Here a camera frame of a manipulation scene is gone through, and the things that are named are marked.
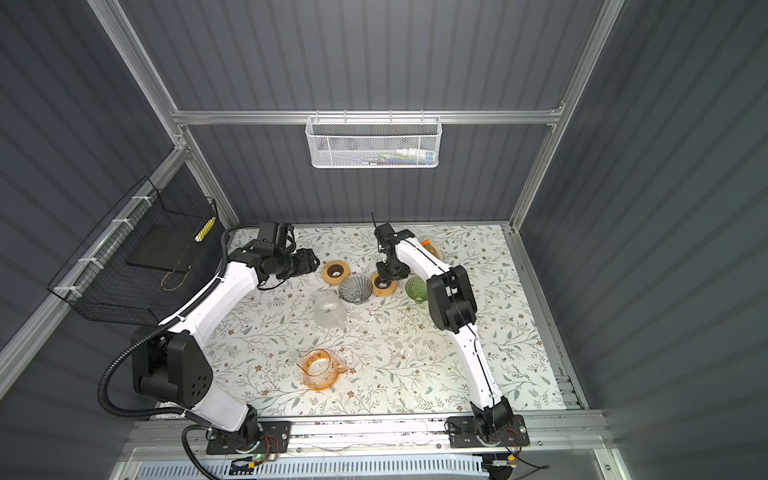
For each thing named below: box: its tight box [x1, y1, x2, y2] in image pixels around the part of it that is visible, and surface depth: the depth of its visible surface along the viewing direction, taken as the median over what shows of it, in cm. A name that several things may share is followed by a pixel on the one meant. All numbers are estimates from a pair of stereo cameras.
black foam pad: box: [126, 217, 216, 273], surface depth 79 cm
